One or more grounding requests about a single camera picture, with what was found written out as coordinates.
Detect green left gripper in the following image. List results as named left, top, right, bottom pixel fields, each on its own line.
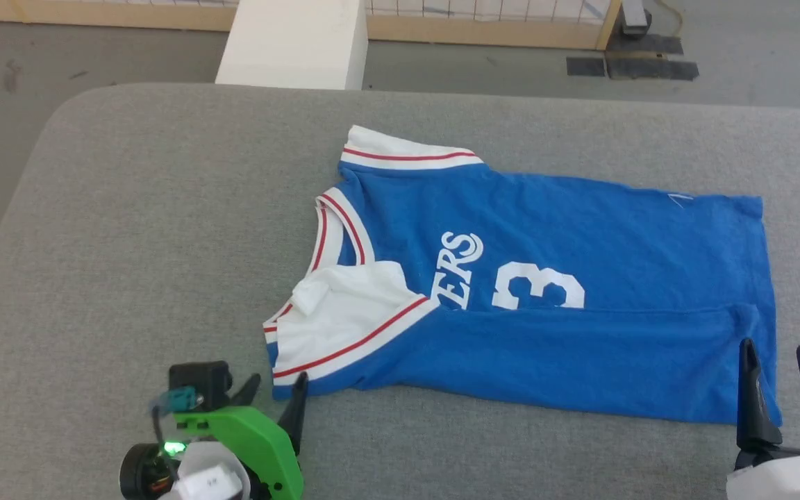
left=174, top=372, right=309, bottom=500

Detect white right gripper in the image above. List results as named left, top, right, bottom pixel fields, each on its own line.
left=726, top=337, right=800, bottom=500

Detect blue basketball jersey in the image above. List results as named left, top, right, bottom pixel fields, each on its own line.
left=262, top=124, right=783, bottom=426

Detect white rectangular block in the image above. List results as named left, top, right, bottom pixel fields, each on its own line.
left=215, top=0, right=369, bottom=92

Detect large black floor mat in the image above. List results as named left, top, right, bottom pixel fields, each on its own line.
left=606, top=34, right=700, bottom=81

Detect small black floor mat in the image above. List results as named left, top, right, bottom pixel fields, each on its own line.
left=566, top=56, right=607, bottom=78

